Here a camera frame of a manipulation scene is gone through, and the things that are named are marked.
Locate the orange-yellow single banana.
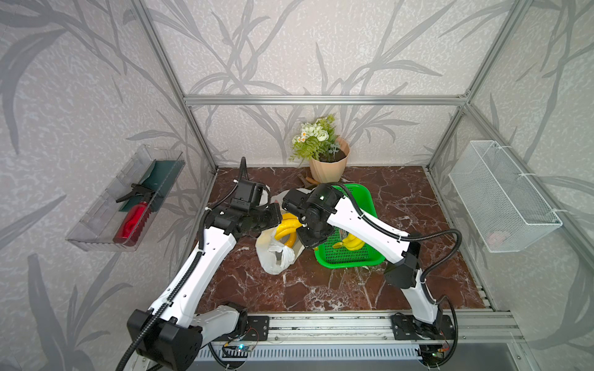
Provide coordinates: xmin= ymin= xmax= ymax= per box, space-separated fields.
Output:
xmin=274 ymin=213 xmax=302 ymax=248

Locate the white printed plastic bag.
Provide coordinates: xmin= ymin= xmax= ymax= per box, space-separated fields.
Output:
xmin=255 ymin=227 xmax=305 ymax=275

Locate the yellow banana bunch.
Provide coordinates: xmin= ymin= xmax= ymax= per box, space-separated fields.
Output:
xmin=333 ymin=233 xmax=366 ymax=251

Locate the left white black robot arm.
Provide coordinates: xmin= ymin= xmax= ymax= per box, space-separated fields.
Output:
xmin=116 ymin=203 xmax=282 ymax=370

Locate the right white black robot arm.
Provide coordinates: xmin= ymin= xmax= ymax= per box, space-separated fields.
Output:
xmin=282 ymin=183 xmax=462 ymax=339

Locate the terracotta flower pot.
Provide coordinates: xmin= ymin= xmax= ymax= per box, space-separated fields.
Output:
xmin=309 ymin=137 xmax=351 ymax=183

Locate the green plant with white flowers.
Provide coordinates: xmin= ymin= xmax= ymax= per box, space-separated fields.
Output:
xmin=289 ymin=114 xmax=340 ymax=162

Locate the dark green flat board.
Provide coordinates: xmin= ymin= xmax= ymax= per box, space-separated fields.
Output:
xmin=116 ymin=160 xmax=185 ymax=213

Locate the red black brush tool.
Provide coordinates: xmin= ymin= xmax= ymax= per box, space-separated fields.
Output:
xmin=113 ymin=201 xmax=151 ymax=247

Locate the small green circuit board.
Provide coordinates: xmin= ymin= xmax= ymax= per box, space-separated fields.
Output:
xmin=221 ymin=343 xmax=257 ymax=359

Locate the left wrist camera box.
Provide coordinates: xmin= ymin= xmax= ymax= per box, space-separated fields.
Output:
xmin=230 ymin=179 xmax=265 ymax=212

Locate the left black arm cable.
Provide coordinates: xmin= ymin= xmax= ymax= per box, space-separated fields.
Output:
xmin=114 ymin=156 xmax=249 ymax=371

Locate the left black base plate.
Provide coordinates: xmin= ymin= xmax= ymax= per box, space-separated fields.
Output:
xmin=230 ymin=315 xmax=270 ymax=342

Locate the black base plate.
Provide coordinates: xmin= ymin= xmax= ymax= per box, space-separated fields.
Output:
xmin=230 ymin=315 xmax=270 ymax=342
xmin=390 ymin=310 xmax=457 ymax=341

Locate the clear plastic wall shelf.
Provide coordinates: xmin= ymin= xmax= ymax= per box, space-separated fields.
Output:
xmin=66 ymin=145 xmax=186 ymax=252

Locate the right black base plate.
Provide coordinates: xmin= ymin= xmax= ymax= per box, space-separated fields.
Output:
xmin=390 ymin=310 xmax=457 ymax=341

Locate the pink object in wire basket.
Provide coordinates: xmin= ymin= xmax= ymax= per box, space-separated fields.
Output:
xmin=487 ymin=231 xmax=510 ymax=249

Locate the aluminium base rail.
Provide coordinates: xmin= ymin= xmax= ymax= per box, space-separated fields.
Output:
xmin=138 ymin=310 xmax=525 ymax=346

